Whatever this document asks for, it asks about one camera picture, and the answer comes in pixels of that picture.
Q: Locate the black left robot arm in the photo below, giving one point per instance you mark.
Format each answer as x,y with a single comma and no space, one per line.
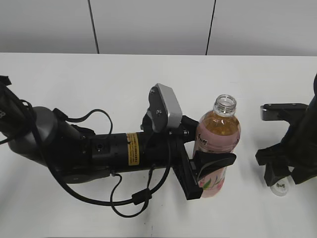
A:
77,155

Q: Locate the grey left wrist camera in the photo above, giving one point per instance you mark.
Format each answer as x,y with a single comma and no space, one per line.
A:
164,109

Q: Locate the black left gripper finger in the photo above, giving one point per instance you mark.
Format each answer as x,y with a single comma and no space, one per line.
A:
207,163
189,128

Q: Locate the pink oolong tea bottle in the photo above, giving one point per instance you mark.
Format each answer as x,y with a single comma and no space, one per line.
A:
218,131

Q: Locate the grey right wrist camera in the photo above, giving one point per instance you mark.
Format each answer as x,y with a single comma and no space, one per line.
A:
288,112

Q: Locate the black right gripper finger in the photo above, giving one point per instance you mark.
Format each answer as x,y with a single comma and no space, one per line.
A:
277,160
303,172

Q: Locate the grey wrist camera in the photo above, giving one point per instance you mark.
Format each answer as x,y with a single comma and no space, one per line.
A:
164,109
288,112

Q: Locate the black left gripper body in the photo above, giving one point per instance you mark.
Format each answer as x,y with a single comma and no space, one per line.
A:
166,150

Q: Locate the white bottle cap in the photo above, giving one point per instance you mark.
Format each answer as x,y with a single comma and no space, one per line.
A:
280,188

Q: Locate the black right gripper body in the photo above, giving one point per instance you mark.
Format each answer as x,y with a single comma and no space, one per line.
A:
303,135

